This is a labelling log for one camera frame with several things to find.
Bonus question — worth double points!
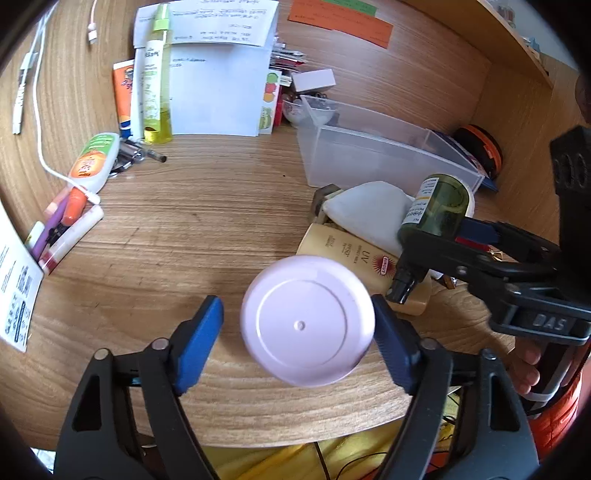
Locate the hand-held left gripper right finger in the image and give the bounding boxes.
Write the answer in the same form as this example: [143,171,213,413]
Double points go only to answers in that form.
[370,294,539,480]

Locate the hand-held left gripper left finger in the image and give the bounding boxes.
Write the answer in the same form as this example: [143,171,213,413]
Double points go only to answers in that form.
[53,295,225,480]

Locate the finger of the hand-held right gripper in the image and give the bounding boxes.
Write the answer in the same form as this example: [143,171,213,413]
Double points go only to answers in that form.
[398,231,514,306]
[458,216,563,269]

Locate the green glass bottle yellow label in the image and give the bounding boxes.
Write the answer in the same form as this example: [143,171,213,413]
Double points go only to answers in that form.
[385,173,476,305]

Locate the lilac round jar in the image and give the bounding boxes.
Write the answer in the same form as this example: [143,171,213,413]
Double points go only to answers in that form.
[240,255,376,387]

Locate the clear plastic box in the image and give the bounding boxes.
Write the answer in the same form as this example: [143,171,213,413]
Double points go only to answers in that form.
[295,95,485,195]

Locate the person's right forearm orange sleeve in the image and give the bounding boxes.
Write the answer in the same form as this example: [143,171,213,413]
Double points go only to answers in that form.
[529,344,591,460]

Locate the wooden desktop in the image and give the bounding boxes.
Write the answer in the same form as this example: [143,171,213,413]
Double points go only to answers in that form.
[0,0,580,450]

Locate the person's right hand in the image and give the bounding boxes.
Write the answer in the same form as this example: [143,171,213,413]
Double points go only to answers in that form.
[510,340,543,398]

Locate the black orange round case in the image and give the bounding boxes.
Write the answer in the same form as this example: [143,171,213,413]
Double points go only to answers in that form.
[452,124,504,180]

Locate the white soft pouch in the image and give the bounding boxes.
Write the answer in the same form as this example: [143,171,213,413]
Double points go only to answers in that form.
[322,181,444,280]

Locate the beige sunscreen tube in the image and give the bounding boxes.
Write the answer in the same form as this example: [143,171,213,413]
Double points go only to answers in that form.
[295,222,432,317]

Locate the yellow cloth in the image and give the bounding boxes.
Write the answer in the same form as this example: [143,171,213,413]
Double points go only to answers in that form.
[203,385,462,480]

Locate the orange marker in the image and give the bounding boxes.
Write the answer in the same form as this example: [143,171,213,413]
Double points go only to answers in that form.
[60,186,88,227]

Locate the purple pen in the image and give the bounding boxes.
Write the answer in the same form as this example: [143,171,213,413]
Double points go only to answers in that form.
[31,203,70,259]

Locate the white printed label sheet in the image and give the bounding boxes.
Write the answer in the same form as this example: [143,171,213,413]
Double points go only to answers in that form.
[0,203,44,354]

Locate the wooden shelf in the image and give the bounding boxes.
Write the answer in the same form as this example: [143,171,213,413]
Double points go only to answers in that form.
[402,0,555,90]

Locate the metal clippers and pencils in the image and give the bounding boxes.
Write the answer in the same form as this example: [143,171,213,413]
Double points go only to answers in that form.
[108,137,168,175]

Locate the white tube green orange label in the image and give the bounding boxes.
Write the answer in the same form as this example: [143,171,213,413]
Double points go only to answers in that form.
[67,132,122,193]

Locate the small bowl of trinkets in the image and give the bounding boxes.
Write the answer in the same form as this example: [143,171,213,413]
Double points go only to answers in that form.
[281,92,340,127]

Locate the small white card box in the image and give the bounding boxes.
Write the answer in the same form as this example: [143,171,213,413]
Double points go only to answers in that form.
[291,69,336,93]

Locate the fruit sticker sheet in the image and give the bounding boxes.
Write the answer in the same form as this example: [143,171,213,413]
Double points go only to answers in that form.
[257,69,283,136]

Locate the orange sticky note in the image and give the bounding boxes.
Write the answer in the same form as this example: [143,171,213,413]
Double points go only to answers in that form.
[287,0,394,49]

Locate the green sticky note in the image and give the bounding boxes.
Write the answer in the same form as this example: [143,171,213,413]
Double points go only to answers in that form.
[321,0,377,14]

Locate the orange sunscreen tube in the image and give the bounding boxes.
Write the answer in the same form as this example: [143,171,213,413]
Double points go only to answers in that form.
[112,59,137,138]

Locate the pile of sachets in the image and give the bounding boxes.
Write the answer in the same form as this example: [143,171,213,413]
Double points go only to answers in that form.
[270,41,309,75]

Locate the yellow spray bottle green cap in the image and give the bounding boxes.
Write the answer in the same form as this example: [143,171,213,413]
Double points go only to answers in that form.
[142,2,175,145]

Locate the white paper sheets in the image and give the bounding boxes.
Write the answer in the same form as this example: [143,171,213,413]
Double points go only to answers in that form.
[130,0,280,138]

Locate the white charging cable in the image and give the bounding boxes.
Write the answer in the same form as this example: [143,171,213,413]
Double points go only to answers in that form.
[11,0,101,204]

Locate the short white cable with plug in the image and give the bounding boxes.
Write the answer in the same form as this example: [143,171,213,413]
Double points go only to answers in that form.
[87,0,101,45]

